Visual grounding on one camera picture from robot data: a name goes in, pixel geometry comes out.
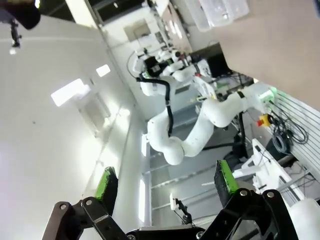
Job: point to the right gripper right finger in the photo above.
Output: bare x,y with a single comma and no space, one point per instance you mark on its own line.
250,215

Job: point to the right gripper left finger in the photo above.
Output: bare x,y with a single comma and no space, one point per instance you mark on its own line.
100,215

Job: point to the large clear plastic bin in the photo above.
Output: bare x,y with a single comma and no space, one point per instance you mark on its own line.
220,12

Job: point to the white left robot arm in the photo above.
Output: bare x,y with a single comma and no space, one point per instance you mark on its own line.
200,125

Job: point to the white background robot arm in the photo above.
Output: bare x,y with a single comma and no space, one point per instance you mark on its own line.
182,72

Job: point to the white table stand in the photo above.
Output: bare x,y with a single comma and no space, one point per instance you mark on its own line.
267,170

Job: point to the white shelving rack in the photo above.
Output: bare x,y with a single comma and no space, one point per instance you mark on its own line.
165,185

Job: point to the yellow red emergency stop button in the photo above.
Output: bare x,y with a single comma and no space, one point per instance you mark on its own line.
265,120

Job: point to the white slotted panel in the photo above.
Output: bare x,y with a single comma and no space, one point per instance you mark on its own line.
300,125

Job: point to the large ceiling light panel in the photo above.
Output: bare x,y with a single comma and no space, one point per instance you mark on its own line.
67,91

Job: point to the small ceiling light panel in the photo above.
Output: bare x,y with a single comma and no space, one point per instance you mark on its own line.
103,70

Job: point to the black monitor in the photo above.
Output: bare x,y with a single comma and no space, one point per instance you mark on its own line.
218,65

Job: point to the black ceiling mounted camera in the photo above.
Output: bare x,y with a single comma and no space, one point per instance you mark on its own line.
15,35

